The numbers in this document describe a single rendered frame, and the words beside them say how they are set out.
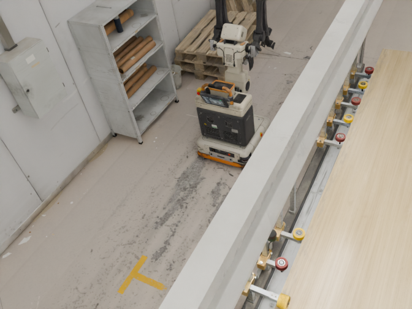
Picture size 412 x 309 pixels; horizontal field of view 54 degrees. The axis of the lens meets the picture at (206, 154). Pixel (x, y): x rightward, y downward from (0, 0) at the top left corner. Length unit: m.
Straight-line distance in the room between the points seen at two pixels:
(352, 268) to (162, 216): 2.11
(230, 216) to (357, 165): 2.36
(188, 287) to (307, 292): 1.78
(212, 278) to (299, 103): 0.59
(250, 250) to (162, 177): 3.59
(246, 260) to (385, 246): 1.91
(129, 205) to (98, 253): 0.60
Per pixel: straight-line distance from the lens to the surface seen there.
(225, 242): 0.89
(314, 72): 1.33
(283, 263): 2.67
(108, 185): 4.66
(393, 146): 3.42
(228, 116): 4.04
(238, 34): 3.99
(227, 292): 0.93
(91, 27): 4.30
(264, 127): 4.51
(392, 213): 2.97
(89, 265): 4.09
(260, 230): 1.01
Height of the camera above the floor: 3.19
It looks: 43 degrees down
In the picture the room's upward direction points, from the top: 11 degrees counter-clockwise
